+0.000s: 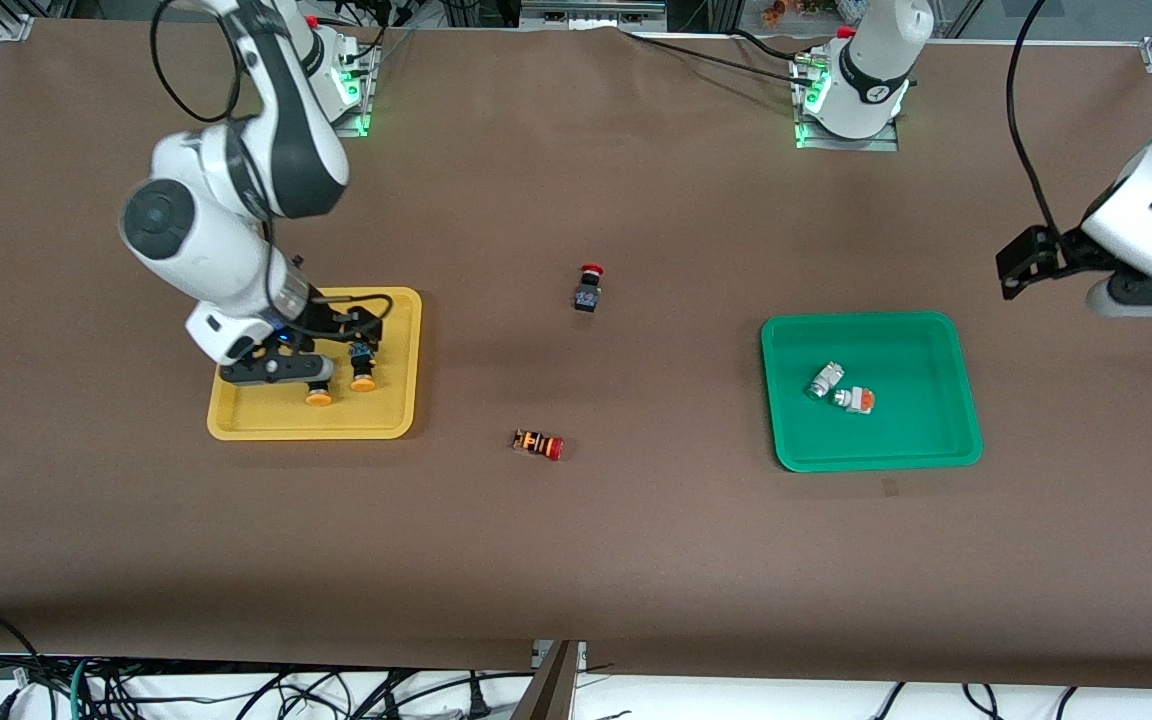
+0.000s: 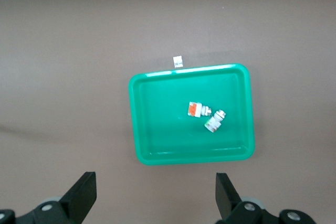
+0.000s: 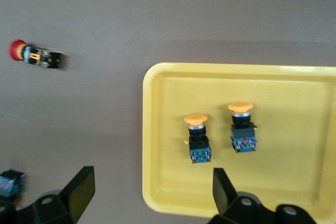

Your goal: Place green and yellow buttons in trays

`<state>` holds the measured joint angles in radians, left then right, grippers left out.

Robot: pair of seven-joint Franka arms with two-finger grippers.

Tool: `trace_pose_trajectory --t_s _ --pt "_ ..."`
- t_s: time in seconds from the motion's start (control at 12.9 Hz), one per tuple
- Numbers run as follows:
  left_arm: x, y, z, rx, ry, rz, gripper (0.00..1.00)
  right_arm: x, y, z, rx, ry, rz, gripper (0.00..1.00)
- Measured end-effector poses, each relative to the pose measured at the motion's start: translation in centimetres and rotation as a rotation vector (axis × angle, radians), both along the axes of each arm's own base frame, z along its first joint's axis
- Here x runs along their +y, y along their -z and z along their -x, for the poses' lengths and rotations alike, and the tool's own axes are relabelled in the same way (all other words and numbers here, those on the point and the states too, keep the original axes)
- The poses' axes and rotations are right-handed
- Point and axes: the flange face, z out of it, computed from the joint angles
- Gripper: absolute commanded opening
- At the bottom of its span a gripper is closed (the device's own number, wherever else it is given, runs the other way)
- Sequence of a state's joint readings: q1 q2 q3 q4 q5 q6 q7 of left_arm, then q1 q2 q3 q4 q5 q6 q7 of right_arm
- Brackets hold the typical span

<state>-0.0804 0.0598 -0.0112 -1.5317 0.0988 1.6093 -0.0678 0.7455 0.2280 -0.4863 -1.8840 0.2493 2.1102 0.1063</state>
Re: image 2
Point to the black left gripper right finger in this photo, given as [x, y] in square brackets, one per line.
[228, 203]

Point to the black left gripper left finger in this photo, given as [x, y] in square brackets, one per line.
[78, 197]

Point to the white push button silver tip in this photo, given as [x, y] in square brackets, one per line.
[214, 121]

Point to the white push button orange label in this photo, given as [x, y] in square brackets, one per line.
[195, 109]

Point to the green plastic tray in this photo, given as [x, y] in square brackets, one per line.
[168, 129]

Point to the brown table cover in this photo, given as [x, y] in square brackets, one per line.
[65, 77]

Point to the small square sticker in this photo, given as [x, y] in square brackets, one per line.
[178, 61]

